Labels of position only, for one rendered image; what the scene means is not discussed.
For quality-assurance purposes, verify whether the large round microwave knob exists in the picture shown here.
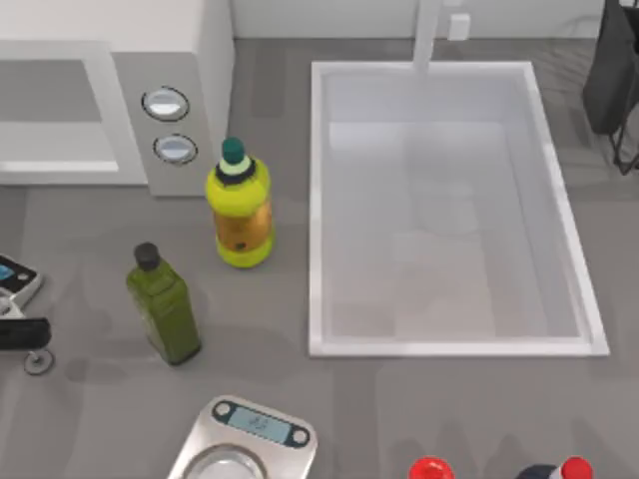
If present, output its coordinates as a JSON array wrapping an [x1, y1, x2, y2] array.
[[141, 85, 191, 123]]

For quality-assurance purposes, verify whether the pale microwave oven door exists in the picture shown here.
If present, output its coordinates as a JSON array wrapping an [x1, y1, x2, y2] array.
[[0, 41, 151, 188]]

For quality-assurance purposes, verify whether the white sink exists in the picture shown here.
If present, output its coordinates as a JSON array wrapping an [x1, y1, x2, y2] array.
[[307, 60, 612, 358]]

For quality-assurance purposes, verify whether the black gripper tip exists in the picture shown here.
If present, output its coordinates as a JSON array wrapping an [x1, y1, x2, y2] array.
[[0, 316, 53, 351]]

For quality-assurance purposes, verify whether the small grey ring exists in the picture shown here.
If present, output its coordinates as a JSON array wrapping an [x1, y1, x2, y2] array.
[[24, 348, 56, 375]]

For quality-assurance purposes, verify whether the tall white tap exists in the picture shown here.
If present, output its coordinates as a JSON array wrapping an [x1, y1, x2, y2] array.
[[411, 0, 441, 74]]

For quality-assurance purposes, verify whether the red bottle cap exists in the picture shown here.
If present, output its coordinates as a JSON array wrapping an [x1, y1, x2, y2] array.
[[407, 454, 456, 479]]

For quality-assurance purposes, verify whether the dark green bottle, black cap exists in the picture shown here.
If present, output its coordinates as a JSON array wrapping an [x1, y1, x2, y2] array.
[[125, 241, 204, 366]]

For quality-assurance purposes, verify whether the pale microwave oven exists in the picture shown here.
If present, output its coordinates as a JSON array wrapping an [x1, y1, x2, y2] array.
[[0, 0, 236, 199]]

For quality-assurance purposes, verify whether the round steel scale plate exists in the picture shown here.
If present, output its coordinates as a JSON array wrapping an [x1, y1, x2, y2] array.
[[186, 442, 272, 479]]

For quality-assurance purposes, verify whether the black frame stand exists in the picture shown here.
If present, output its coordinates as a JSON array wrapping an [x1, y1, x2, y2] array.
[[582, 0, 639, 177]]

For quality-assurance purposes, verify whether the white wall socket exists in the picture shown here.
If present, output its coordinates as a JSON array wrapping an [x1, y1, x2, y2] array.
[[446, 13, 471, 42]]

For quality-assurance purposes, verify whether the silver kitchen scale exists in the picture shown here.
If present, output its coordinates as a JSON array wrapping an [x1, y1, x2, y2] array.
[[166, 394, 320, 479]]

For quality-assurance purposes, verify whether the small round microwave knob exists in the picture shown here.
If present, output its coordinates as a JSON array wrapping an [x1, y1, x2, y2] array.
[[152, 133, 199, 166]]

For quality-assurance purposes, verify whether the yellow-green bottle with green cap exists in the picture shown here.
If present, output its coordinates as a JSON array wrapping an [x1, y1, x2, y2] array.
[[204, 137, 277, 270]]

